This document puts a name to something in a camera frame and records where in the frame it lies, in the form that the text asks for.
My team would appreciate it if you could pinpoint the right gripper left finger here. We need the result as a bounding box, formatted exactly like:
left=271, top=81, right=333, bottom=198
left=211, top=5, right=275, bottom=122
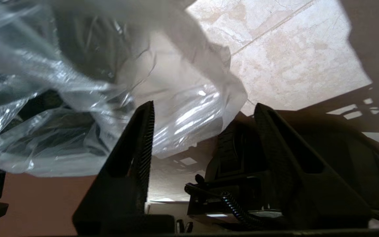
left=72, top=101, right=176, bottom=235

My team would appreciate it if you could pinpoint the clear plastic trash bag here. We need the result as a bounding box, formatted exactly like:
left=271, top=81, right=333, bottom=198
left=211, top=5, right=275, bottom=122
left=0, top=0, right=248, bottom=178

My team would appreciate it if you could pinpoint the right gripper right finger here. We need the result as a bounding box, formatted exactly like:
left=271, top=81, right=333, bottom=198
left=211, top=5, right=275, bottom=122
left=254, top=103, right=371, bottom=230

